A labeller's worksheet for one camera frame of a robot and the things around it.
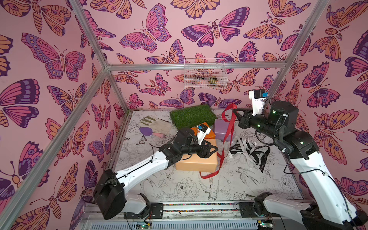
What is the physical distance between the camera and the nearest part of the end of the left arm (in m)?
0.56

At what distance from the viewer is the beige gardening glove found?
110 cm

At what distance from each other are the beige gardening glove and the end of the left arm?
1.57 ft
